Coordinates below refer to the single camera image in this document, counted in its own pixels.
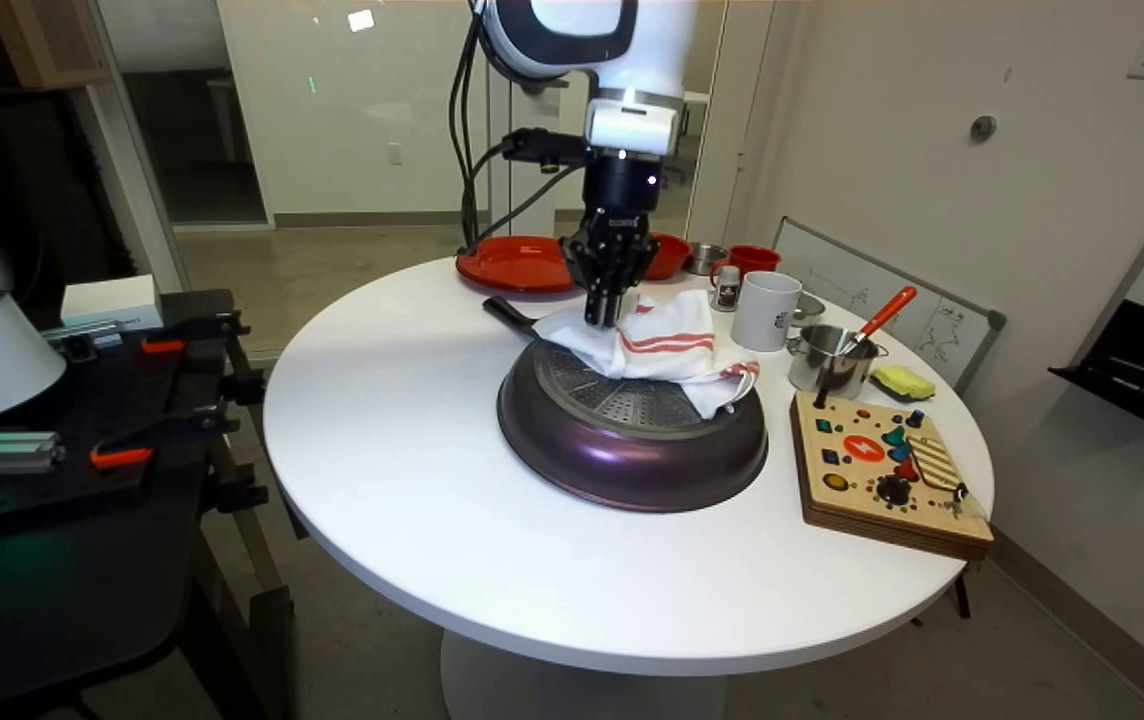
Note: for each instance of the black orange clamp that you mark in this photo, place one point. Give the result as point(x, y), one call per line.
point(139, 446)
point(149, 340)

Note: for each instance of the red bowl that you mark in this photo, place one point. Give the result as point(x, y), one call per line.
point(668, 258)

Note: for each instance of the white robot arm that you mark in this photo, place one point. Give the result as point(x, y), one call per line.
point(635, 58)

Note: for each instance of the black robot mounting bench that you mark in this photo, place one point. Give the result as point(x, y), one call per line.
point(103, 575)

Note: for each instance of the yellow green sponge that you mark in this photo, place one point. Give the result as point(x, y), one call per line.
point(901, 384)

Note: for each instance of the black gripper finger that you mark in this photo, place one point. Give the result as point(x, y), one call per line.
point(595, 305)
point(617, 305)

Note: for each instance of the purple frying pan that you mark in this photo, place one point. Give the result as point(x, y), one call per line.
point(622, 443)

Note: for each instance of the white cloth with red stripes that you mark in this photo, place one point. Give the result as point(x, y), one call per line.
point(662, 340)

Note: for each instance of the wooden toy board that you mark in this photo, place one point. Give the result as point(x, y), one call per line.
point(887, 475)

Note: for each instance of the white box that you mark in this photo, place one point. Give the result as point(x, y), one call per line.
point(126, 301)

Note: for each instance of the metal pot with red spatula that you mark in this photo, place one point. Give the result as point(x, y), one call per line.
point(832, 361)

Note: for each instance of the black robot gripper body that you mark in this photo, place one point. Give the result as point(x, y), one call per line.
point(609, 246)

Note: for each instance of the round white table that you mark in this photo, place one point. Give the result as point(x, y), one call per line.
point(380, 429)

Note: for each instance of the red plate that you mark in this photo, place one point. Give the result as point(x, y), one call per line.
point(530, 265)

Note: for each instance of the red cup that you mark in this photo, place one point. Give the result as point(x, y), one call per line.
point(750, 258)

